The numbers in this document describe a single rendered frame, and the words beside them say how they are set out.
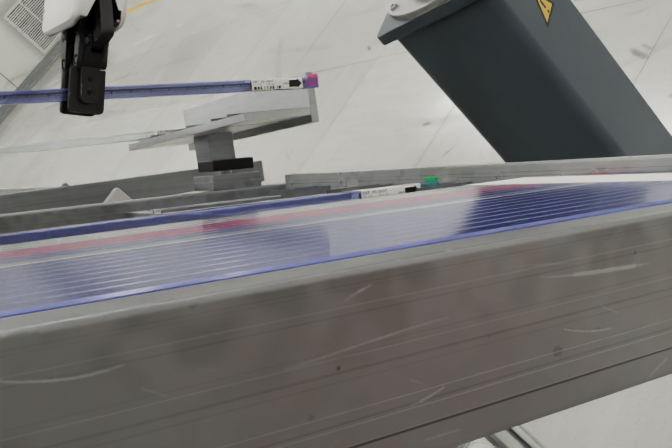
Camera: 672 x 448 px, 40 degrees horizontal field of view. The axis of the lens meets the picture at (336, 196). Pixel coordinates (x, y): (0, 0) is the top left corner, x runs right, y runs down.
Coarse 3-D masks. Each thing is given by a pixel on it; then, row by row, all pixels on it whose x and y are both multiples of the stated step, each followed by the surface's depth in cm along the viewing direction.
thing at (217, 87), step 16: (240, 80) 91; (304, 80) 96; (0, 96) 78; (16, 96) 79; (32, 96) 80; (48, 96) 81; (64, 96) 82; (112, 96) 84; (128, 96) 85; (144, 96) 86; (160, 96) 88
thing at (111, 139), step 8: (104, 136) 129; (112, 136) 130; (120, 136) 130; (128, 136) 131; (136, 136) 132; (144, 136) 133; (24, 144) 122; (32, 144) 123; (40, 144) 124; (48, 144) 124; (56, 144) 125; (64, 144) 126; (72, 144) 126; (80, 144) 127; (88, 144) 128; (96, 144) 128; (104, 144) 130; (0, 152) 120; (8, 152) 121; (16, 152) 122; (24, 152) 122
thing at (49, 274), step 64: (448, 192) 60; (512, 192) 54; (576, 192) 49; (640, 192) 46; (0, 256) 42; (64, 256) 39; (128, 256) 36; (192, 256) 34; (256, 256) 32; (320, 256) 30
